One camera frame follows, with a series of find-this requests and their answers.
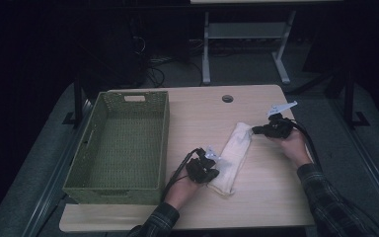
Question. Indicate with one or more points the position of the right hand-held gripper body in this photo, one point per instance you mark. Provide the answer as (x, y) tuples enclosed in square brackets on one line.
[(279, 128)]

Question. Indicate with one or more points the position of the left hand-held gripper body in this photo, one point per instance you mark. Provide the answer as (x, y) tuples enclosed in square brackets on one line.
[(197, 169)]

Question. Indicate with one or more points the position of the white cloth with brown print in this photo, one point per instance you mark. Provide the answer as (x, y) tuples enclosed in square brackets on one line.
[(233, 154)]

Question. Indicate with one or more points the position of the green perforated plastic basket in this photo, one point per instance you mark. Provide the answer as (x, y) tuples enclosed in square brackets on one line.
[(128, 138)]

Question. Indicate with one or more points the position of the person's right hand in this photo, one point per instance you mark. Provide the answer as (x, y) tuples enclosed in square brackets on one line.
[(296, 148)]

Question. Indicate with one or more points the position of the person's left hand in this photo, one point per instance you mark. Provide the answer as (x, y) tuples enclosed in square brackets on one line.
[(181, 192)]

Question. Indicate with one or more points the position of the grey round table grommet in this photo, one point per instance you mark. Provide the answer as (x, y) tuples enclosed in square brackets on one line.
[(227, 98)]

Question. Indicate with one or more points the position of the black metal stand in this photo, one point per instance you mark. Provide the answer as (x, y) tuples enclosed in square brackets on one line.
[(78, 98), (349, 98)]

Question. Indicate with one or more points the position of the aluminium profile rail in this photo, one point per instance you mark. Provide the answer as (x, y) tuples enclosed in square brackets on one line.
[(368, 158), (56, 171)]

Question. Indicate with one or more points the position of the white metal frame desk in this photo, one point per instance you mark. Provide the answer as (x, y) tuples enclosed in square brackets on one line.
[(246, 30)]

